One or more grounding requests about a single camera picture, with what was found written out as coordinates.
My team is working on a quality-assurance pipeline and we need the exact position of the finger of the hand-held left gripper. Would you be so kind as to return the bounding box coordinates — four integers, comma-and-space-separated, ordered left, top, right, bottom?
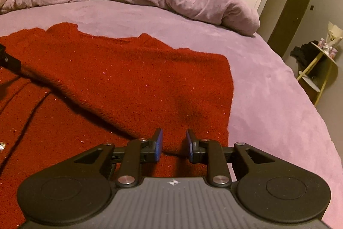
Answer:
0, 44, 22, 74

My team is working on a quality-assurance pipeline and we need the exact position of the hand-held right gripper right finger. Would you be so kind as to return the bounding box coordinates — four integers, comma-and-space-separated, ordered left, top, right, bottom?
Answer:
186, 128, 271, 188

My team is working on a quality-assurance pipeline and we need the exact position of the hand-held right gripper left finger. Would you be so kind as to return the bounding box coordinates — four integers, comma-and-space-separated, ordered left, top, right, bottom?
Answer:
74, 128, 164, 189

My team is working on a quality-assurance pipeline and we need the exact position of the red knitted sweater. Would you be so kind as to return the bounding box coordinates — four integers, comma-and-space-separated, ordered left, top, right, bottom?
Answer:
0, 22, 235, 229

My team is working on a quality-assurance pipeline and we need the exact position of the pile of dark clothes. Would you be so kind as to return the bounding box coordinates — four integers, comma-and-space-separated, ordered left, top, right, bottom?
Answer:
290, 42, 320, 69

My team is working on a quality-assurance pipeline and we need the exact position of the purple bed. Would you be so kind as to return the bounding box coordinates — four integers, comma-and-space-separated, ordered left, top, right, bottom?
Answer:
0, 0, 343, 229

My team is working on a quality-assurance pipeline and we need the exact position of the yellow-legged side table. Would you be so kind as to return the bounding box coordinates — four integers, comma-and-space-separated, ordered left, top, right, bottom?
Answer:
296, 42, 339, 106

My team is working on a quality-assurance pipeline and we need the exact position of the cream wrapped bouquet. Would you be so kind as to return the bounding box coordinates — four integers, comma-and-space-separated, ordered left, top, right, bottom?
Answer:
323, 21, 343, 55

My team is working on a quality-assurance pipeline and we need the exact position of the dark wooden door frame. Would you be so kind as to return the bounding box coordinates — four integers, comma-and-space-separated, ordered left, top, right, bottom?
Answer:
266, 0, 319, 58

